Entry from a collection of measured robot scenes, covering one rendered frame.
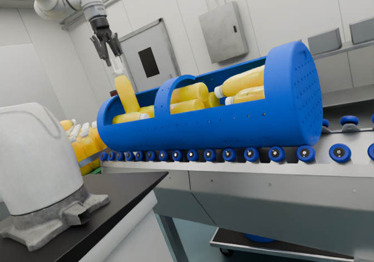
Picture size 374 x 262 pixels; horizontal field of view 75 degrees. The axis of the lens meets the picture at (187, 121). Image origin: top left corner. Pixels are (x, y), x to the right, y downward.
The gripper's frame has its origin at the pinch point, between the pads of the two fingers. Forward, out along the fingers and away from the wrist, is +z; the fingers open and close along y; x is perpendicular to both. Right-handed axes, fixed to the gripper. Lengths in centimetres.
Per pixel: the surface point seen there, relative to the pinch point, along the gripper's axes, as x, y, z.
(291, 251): -42, 34, 122
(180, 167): -31, -12, 44
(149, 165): -13.3, -11.9, 43.8
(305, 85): -76, -3, 24
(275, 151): -67, -11, 39
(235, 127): -59, -15, 30
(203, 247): 23, 32, 136
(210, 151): -45, -11, 39
